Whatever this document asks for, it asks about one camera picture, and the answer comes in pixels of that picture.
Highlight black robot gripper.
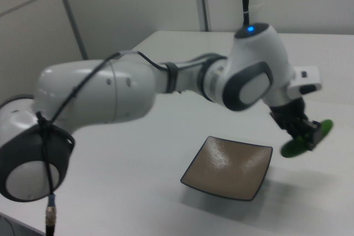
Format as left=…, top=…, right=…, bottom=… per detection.
left=268, top=98, right=323, bottom=151

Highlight green cucumber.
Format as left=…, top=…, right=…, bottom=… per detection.
left=279, top=119, right=334, bottom=159

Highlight square brown ceramic plate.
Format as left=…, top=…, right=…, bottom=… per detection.
left=180, top=135, right=274, bottom=202

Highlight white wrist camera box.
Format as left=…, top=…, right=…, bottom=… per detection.
left=287, top=66, right=324, bottom=99

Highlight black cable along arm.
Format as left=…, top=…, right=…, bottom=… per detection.
left=35, top=50, right=169, bottom=236

